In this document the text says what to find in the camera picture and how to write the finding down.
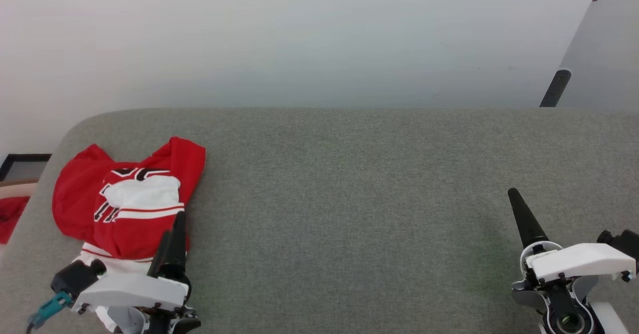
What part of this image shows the beige wooden strip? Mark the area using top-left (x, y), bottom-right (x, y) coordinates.
top-left (0, 180), bottom-right (39, 200)

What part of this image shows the red Bulls 23 jersey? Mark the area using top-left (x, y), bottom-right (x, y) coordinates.
top-left (52, 136), bottom-right (206, 333)

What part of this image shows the teal cable connector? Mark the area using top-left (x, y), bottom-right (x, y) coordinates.
top-left (27, 291), bottom-right (73, 331)

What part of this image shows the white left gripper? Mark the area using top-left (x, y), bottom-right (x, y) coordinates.
top-left (75, 211), bottom-right (201, 334)

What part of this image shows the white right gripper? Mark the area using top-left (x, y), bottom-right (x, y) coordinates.
top-left (507, 188), bottom-right (637, 334)

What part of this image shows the black metal leg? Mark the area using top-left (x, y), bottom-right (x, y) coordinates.
top-left (539, 69), bottom-right (572, 108)

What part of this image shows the black framed box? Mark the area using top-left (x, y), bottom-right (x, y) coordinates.
top-left (0, 153), bottom-right (52, 183)

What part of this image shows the red cloth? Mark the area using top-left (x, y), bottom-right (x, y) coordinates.
top-left (0, 196), bottom-right (31, 245)

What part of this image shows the grey panel board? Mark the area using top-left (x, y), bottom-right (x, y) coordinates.
top-left (556, 0), bottom-right (639, 111)

